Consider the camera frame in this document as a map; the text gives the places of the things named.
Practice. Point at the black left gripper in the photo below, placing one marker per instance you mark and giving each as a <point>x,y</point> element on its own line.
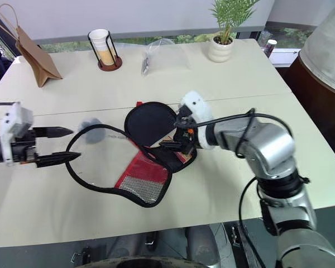
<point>22,147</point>

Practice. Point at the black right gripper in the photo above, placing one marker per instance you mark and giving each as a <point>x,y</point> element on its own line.
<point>187,138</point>

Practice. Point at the black rubber table tennis paddle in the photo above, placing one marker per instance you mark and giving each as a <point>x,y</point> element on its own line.
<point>149,123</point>

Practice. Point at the black red paddle case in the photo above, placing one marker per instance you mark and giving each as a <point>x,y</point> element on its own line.
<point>123,164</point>

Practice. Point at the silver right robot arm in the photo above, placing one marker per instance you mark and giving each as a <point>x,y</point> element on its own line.
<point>270,156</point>

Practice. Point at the grey round soft object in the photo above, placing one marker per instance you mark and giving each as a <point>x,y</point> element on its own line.
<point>91,131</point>

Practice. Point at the dark item in plastic bag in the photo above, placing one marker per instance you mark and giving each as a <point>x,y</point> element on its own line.
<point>145,66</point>

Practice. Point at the clear plastic bag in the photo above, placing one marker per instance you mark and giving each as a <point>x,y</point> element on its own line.
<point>167,57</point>

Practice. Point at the brown paper bag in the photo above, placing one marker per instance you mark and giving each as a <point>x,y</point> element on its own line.
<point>37,61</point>

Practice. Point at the white ribbed plant pot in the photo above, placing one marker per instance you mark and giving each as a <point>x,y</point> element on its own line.
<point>220,51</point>

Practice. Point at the white paper cup stack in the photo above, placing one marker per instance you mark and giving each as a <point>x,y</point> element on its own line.
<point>102,44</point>

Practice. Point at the grey rounded leg shape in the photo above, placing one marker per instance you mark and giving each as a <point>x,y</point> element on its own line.
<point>202,245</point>

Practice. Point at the dark can with white lid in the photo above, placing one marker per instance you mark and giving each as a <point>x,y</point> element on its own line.
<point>270,48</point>

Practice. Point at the green leafy plant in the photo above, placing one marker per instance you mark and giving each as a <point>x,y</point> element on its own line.
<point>230,14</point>

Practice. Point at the dark rounded shape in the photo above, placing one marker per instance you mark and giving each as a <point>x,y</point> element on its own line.
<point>150,262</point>

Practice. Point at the dark brown wooden base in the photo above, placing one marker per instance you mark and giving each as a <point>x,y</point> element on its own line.
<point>318,106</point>

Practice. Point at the large grey cone shape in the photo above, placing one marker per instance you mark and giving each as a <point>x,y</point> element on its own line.
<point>328,47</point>

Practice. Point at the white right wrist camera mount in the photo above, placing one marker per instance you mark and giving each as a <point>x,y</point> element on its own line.
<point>199,107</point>

